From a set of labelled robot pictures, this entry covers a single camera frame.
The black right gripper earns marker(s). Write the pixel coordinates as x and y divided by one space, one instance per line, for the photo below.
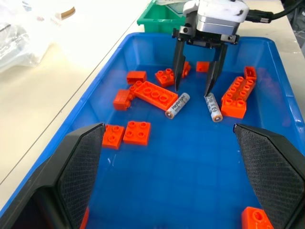
205 40

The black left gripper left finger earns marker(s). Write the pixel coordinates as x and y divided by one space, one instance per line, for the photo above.
71 171

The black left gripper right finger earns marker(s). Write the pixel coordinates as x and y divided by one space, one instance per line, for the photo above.
274 171

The green plastic bin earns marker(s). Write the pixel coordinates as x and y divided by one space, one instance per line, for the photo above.
155 23

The blue plastic bin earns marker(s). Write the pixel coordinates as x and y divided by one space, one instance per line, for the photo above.
178 171

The orange small brick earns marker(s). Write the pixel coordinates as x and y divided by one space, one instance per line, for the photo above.
250 72
135 76
187 68
202 66
255 219
85 220
121 100

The orange four-stud brick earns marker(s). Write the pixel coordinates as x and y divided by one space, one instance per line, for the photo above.
165 77

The white Heybright battery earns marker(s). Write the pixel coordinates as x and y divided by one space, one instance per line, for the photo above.
177 106

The white battery with grey print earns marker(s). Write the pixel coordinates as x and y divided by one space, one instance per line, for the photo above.
213 108

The orange long eight-stud brick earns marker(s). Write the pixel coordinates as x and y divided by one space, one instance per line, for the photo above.
236 97

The orange flat eight-stud plate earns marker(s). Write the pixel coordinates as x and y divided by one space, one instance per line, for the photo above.
155 94

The orange flat four-stud plate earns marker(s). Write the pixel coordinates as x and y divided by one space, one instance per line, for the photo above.
137 132
113 137

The crumpled clear plastic bag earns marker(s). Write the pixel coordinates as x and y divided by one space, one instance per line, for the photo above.
19 47

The brown curved strip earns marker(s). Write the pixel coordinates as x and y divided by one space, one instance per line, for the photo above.
68 12

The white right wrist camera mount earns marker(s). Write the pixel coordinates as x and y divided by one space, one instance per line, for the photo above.
214 8

